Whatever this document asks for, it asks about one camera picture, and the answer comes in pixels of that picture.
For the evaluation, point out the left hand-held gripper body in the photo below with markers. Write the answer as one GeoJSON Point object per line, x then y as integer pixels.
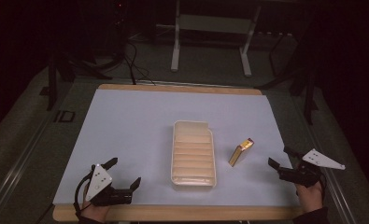
{"type": "Point", "coordinates": [98, 183]}

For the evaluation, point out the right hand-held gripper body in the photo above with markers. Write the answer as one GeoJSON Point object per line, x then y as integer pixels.
{"type": "Point", "coordinates": [303, 174]}

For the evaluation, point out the yellow box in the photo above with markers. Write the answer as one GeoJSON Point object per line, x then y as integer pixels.
{"type": "Point", "coordinates": [239, 153]}

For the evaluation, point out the white ribbed plastic tray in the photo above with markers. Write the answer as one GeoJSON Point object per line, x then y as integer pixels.
{"type": "Point", "coordinates": [193, 155]}

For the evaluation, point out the person's right hand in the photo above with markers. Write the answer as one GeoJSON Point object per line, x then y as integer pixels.
{"type": "Point", "coordinates": [310, 197]}

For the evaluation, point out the person's left hand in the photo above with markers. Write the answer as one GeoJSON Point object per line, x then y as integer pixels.
{"type": "Point", "coordinates": [95, 213]}

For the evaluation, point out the light blue table mat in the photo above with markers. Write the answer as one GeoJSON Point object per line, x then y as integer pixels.
{"type": "Point", "coordinates": [135, 130]}

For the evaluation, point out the black tripod stand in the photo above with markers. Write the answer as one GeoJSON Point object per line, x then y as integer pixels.
{"type": "Point", "coordinates": [52, 84]}
{"type": "Point", "coordinates": [309, 93]}

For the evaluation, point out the dark equipment tower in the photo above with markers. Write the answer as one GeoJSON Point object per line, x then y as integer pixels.
{"type": "Point", "coordinates": [119, 28]}

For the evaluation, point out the white metal stand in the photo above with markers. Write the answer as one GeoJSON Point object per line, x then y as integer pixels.
{"type": "Point", "coordinates": [215, 24]}

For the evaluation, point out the black floor bracket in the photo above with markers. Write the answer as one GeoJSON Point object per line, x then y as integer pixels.
{"type": "Point", "coordinates": [67, 116]}

